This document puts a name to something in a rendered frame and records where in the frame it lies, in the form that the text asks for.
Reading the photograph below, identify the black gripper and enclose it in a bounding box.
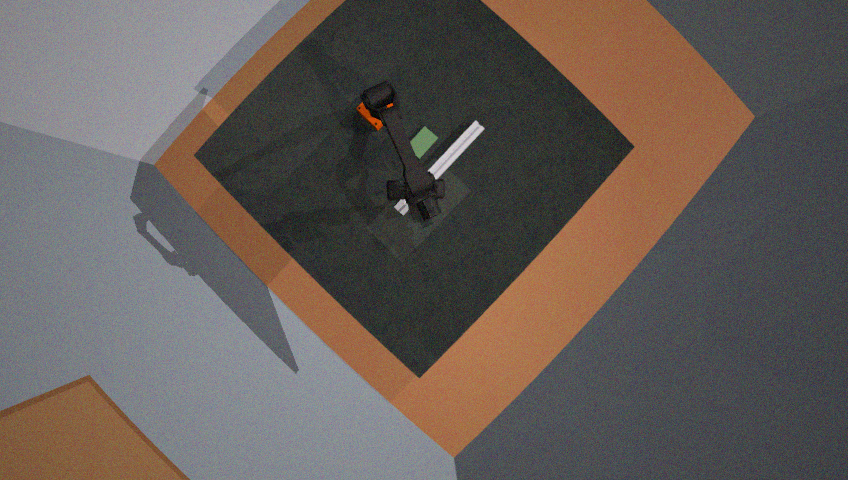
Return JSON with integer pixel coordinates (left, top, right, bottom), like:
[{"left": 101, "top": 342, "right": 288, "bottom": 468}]
[{"left": 386, "top": 179, "right": 445, "bottom": 200}]

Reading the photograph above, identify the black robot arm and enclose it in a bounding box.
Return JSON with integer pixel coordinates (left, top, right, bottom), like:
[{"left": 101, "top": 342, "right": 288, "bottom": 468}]
[{"left": 359, "top": 81, "right": 442, "bottom": 221}]

